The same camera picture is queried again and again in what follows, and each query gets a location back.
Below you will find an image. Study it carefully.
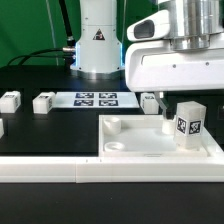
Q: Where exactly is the white L-shaped obstacle fence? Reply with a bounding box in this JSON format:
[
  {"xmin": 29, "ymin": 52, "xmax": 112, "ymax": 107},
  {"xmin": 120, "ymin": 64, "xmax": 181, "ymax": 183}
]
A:
[{"xmin": 0, "ymin": 145, "xmax": 224, "ymax": 183}]

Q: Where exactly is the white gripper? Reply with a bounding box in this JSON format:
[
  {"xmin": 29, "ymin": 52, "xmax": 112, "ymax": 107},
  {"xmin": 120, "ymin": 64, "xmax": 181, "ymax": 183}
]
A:
[{"xmin": 125, "ymin": 9, "xmax": 224, "ymax": 120}]

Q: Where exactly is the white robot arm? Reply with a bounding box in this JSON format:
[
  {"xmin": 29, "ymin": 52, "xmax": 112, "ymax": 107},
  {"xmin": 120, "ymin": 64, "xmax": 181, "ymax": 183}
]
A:
[{"xmin": 70, "ymin": 0, "xmax": 224, "ymax": 94}]

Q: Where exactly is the black cable bundle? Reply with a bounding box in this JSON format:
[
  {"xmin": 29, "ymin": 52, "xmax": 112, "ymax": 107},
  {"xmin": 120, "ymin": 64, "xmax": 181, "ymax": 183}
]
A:
[{"xmin": 6, "ymin": 48, "xmax": 76, "ymax": 67}]

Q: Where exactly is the white part at left edge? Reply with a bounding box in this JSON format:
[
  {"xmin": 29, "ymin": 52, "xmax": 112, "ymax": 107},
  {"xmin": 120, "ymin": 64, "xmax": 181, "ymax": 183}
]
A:
[{"xmin": 0, "ymin": 118, "xmax": 4, "ymax": 139}]

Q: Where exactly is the white square table top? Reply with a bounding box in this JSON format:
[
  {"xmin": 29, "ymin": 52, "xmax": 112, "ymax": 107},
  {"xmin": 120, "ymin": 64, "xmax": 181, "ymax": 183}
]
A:
[{"xmin": 99, "ymin": 115, "xmax": 220, "ymax": 158}]

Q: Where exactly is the black cable with metal plug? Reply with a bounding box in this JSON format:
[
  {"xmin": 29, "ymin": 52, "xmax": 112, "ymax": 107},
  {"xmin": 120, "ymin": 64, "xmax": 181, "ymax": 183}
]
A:
[{"xmin": 58, "ymin": 0, "xmax": 76, "ymax": 54}]

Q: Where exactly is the white marker sheet with tags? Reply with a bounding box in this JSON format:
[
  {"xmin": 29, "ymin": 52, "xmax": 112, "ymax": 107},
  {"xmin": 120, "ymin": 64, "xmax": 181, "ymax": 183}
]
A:
[{"xmin": 54, "ymin": 92, "xmax": 139, "ymax": 108}]

